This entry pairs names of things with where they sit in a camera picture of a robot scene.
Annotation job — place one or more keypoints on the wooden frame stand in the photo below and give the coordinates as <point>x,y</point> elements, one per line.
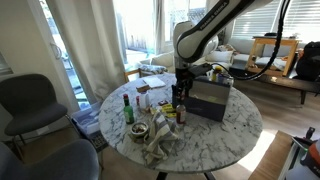
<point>286,41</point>

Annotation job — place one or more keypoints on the clear plastic storage bin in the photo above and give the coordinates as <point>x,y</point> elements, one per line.
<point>85,118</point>

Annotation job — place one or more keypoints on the small red-capped bottle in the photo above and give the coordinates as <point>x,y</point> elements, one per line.
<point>137,100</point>

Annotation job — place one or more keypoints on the dark grey chair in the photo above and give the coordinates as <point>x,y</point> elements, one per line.
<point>30,103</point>

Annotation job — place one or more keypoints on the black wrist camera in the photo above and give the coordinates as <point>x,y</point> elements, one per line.
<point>201,70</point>

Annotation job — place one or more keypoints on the yellow packet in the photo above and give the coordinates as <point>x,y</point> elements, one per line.
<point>167,107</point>
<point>171,115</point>

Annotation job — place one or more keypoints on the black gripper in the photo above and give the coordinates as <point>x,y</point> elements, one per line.
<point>184,79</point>

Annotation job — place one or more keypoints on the green glass bottle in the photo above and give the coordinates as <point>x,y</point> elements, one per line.
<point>128,113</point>

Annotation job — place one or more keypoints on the white bottle brown cap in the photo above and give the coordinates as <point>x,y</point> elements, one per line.
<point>144,101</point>

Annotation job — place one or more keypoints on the small brown box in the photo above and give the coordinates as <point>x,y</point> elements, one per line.
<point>143,88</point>

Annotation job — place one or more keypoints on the dark grid crate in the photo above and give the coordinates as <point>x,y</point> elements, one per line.
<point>99,141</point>

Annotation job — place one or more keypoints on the light grey sofa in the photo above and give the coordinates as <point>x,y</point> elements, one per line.
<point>240,46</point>

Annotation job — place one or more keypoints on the dark red packet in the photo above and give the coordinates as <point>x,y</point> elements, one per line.
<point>163,102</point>

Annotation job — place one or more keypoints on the narrow cream curtain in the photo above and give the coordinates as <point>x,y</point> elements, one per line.
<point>160,23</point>

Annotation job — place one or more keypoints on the dark low bench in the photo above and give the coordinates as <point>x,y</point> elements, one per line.
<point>293,83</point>

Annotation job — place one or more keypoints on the white cushion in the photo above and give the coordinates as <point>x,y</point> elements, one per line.
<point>220,56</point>

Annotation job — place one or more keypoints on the cream pillow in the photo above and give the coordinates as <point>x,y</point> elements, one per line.
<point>165,61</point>

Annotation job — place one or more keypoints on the blue cardboard shoe box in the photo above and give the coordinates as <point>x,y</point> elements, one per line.
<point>206,108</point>

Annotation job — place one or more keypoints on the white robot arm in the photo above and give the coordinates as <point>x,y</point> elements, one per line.
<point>200,36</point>

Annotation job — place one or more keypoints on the cream sofa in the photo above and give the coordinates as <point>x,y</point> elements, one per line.
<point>163,60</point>

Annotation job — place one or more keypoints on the sauce bottle red cap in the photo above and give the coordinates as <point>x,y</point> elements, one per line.
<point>181,115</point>

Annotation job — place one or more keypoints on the black backpack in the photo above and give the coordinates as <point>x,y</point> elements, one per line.
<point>308,61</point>

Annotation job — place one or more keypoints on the wooden chair frame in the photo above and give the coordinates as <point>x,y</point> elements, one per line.
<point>131,73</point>

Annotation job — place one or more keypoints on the ceramic bowl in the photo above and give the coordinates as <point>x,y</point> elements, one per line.
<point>139,128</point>

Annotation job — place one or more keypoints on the white notebook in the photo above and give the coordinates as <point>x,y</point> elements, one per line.
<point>154,82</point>

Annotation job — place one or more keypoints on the striped grey white cloth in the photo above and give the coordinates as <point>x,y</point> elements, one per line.
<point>160,136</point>

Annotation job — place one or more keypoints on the blue grey chair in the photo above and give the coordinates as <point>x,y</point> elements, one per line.
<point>50,161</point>

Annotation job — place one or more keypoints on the wide grey window blinds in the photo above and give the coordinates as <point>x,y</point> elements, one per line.
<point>256,23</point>
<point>303,16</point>

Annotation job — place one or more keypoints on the amber vitamin bottle yellow cap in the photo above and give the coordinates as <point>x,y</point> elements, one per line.
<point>217,70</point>

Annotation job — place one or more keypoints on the grey patterned blanket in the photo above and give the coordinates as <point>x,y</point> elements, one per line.
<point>151,69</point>

